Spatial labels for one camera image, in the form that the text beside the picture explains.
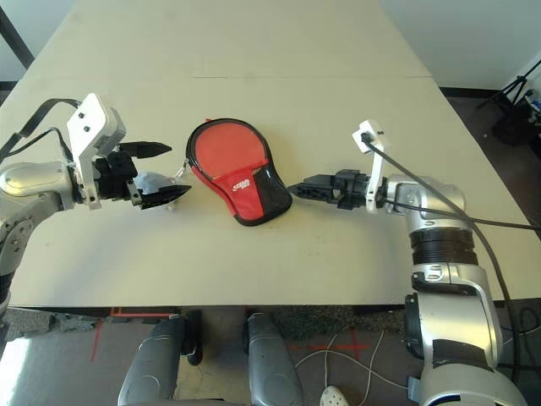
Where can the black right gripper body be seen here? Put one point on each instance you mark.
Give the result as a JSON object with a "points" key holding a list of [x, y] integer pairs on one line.
{"points": [[351, 188]]}

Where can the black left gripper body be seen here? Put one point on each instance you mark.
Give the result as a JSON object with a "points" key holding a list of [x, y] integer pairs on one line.
{"points": [[116, 177]]}

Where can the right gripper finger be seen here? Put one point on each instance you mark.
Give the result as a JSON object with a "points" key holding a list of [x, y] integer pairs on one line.
{"points": [[317, 194], [323, 180]]}

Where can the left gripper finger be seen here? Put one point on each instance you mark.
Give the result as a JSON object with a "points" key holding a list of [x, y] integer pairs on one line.
{"points": [[143, 150], [165, 196]]}

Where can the red black paddle case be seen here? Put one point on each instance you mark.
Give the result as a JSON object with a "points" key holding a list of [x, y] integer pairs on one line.
{"points": [[249, 199]]}

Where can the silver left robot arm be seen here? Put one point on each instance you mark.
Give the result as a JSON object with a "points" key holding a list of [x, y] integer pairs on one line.
{"points": [[29, 182]]}

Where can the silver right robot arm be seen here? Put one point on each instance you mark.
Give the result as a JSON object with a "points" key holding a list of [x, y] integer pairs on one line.
{"points": [[439, 199]]}

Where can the dark speckled floor mat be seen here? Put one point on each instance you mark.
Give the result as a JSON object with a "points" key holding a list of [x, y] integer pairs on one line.
{"points": [[321, 321]]}

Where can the grey crumpled foam piece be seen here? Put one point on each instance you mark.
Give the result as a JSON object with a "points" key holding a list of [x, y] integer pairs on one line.
{"points": [[78, 323]]}

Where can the grey left robot leg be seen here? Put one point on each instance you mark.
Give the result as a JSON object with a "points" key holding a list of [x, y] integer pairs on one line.
{"points": [[152, 363]]}

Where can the grey robot leg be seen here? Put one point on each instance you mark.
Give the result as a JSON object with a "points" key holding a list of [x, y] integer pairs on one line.
{"points": [[270, 363], [152, 363]]}

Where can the grey right robot leg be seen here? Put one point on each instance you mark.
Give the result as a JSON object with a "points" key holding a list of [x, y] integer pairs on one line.
{"points": [[270, 363]]}

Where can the black bag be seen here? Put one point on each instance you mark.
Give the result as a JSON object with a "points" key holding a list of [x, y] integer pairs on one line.
{"points": [[515, 124]]}

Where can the black tripod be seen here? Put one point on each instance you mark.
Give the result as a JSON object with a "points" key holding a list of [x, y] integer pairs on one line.
{"points": [[517, 82]]}

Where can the white box with bottles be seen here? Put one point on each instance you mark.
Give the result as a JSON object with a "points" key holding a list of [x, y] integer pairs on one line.
{"points": [[534, 103]]}

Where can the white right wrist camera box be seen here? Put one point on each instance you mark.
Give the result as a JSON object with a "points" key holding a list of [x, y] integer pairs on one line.
{"points": [[369, 131]]}

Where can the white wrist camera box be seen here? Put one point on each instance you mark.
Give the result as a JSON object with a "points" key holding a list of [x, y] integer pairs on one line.
{"points": [[86, 122], [369, 131]]}

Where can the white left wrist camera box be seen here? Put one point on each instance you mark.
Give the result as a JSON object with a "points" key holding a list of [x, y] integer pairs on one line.
{"points": [[86, 122]]}

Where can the black post under table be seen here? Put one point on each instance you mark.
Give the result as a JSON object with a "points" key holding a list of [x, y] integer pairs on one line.
{"points": [[193, 338]]}

